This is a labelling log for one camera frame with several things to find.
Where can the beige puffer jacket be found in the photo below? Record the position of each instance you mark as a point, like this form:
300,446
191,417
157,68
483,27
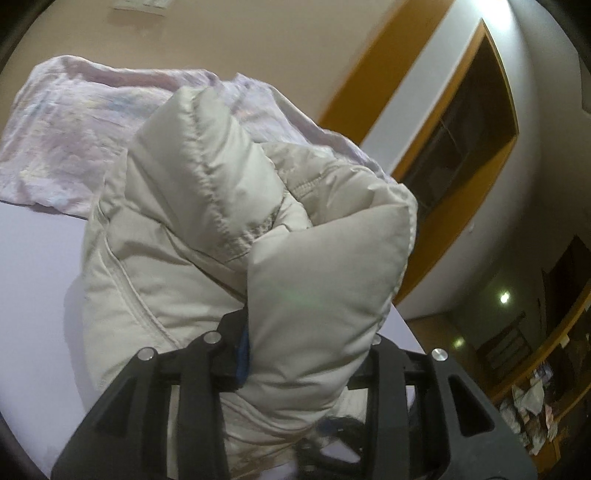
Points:
184,207

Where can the bed with lilac sheet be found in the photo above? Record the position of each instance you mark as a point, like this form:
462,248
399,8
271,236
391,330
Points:
37,277

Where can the dark wooden cabinet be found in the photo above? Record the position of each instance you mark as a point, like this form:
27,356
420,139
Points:
568,286

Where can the wooden framed glass door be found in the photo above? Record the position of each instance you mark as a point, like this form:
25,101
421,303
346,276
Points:
461,129

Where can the wooden door frame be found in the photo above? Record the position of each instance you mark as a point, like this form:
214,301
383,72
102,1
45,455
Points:
369,69

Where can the pale floral quilt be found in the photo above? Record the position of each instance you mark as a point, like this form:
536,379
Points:
69,129

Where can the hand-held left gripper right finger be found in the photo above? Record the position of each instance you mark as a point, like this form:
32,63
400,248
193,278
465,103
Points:
438,383

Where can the wooden shelf with clutter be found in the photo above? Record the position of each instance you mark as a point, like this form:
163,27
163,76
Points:
531,406

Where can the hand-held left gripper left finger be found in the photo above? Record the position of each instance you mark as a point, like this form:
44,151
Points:
244,355

